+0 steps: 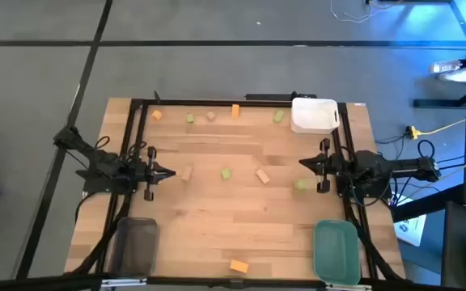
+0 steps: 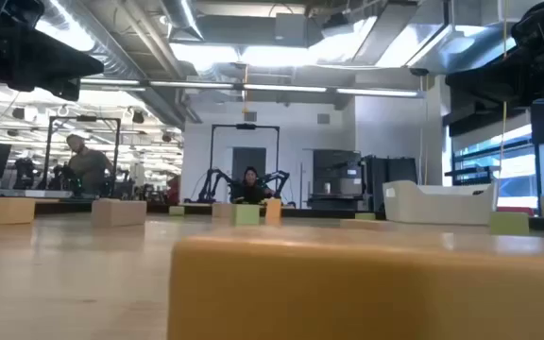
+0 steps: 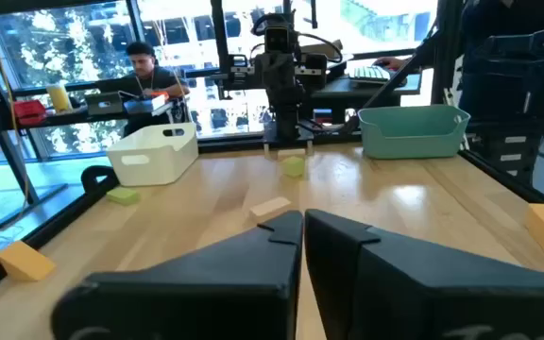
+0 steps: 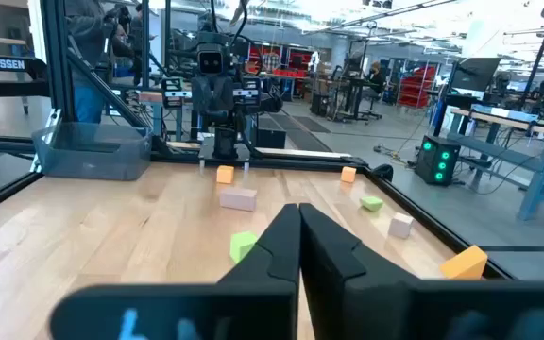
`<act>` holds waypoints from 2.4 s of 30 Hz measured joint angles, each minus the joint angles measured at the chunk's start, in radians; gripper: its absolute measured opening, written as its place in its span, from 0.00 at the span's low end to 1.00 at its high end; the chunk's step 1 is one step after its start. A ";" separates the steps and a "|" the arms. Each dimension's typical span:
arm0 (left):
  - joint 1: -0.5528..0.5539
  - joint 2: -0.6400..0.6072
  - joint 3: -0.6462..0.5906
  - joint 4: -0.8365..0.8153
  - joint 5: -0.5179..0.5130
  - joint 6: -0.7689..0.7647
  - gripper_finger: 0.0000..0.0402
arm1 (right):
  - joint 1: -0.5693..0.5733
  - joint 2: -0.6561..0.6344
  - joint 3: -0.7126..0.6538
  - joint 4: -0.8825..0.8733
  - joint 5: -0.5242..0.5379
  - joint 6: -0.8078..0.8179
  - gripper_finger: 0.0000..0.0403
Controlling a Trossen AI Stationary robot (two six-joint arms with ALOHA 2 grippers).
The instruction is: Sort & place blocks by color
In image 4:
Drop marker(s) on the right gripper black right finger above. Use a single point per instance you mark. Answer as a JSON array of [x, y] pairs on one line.
[[371, 307]]

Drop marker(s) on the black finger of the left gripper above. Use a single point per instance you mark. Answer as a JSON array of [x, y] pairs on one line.
[[173, 93], [247, 92]]

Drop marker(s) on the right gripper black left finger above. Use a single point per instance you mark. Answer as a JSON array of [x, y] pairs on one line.
[[253, 307]]

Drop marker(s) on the green cube block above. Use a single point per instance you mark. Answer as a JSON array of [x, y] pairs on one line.
[[241, 245]]

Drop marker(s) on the small orange cube block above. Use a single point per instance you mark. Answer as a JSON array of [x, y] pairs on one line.
[[348, 174], [225, 174]]

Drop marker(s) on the white cube block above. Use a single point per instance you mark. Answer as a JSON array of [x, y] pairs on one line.
[[400, 225]]

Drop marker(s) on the large orange block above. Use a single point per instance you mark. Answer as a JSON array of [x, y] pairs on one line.
[[464, 263]]

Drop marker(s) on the pale pink rectangular block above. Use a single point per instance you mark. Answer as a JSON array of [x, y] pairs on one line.
[[238, 198]]

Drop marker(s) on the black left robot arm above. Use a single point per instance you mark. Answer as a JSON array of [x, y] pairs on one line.
[[225, 144]]

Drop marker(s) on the black box case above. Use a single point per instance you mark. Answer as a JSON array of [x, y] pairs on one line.
[[270, 138]]

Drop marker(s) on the red parts rack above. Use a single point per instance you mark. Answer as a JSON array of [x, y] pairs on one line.
[[295, 59]]

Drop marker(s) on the person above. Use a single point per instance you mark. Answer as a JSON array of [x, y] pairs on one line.
[[139, 33], [376, 78], [88, 61]]

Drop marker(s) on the black floor mat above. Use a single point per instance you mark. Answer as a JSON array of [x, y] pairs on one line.
[[312, 124], [307, 141]]

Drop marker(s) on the grey translucent plastic bin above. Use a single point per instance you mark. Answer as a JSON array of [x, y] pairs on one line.
[[92, 156]]

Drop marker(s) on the black standing desk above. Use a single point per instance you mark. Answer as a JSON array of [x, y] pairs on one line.
[[353, 96]]

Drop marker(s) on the black office chair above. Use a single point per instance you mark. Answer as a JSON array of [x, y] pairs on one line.
[[371, 104]]

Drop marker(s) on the black computer tower green lights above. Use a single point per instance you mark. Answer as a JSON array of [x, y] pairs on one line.
[[437, 160]]

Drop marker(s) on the red storage shelving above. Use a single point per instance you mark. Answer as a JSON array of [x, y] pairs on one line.
[[416, 87]]

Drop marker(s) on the black Trossen labelled beam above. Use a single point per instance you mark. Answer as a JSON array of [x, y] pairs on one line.
[[0, 63]]

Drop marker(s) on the blue legged workbench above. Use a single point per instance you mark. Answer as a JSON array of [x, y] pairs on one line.
[[503, 151]]

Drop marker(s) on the black computer monitor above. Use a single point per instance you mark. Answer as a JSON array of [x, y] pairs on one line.
[[475, 73]]

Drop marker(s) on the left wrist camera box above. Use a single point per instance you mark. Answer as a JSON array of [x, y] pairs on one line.
[[211, 60]]

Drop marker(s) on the black aluminium frame post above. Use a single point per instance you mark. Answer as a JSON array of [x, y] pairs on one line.
[[59, 61]]

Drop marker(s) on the black frame corner bracket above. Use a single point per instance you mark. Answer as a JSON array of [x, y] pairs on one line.
[[383, 172]]

